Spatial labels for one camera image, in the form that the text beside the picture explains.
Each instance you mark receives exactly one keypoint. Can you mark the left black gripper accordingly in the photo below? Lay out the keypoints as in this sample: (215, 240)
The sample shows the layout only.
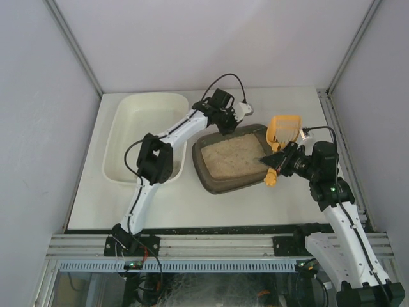
(227, 121)

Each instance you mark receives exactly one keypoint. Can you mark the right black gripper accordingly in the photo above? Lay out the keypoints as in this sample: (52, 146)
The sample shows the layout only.
(285, 162)

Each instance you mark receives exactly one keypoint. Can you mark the yellow litter scoop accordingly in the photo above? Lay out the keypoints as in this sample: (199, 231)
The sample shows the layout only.
(282, 130)

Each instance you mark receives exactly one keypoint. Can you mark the dark grey litter box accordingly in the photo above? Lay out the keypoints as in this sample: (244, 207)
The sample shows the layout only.
(229, 163)

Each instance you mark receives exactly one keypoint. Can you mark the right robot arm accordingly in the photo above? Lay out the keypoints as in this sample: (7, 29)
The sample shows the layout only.
(354, 269)

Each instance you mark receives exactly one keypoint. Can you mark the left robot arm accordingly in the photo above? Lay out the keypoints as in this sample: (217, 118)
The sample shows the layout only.
(151, 158)

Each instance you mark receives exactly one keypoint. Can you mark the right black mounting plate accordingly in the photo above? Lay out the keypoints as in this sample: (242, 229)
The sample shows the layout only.
(286, 246)

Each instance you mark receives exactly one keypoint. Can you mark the black mounting plate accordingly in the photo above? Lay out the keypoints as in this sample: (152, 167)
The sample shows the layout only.
(286, 246)
(121, 243)

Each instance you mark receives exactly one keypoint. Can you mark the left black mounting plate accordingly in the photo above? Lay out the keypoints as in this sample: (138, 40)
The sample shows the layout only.
(121, 243)

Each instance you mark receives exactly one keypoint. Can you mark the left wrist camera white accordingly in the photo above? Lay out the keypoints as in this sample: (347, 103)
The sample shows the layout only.
(241, 110)

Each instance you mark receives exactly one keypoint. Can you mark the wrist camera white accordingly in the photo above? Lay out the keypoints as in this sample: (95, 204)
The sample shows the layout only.
(241, 110)
(306, 137)

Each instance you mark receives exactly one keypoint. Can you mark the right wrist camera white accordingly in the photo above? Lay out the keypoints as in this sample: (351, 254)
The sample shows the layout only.
(306, 137)

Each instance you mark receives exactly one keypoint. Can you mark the grey slotted cable duct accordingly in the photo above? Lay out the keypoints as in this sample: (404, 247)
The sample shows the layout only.
(179, 266)

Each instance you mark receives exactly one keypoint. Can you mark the aluminium frame rail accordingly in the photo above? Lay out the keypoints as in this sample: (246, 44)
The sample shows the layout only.
(172, 247)

